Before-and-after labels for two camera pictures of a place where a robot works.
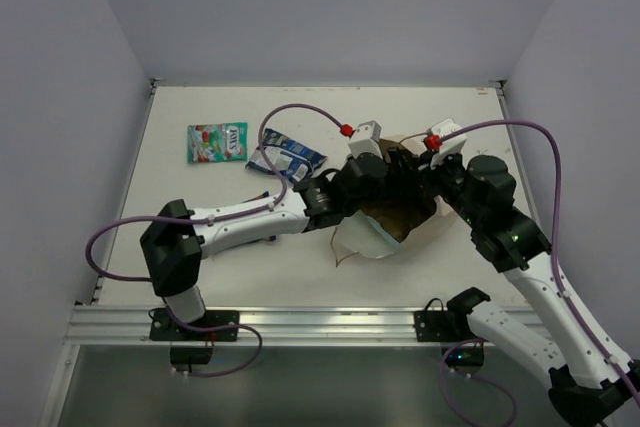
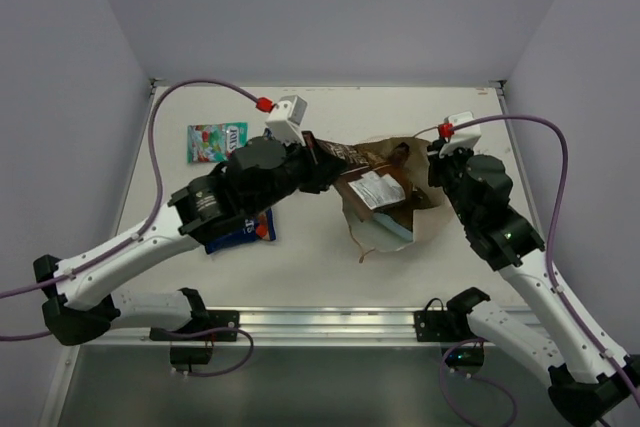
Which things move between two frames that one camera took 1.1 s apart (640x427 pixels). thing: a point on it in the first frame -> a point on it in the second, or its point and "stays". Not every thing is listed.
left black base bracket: x=163 y=327 stays
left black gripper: x=388 y=175 -> x=310 y=163
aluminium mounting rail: x=273 y=327 stays
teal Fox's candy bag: x=220 y=142 stays
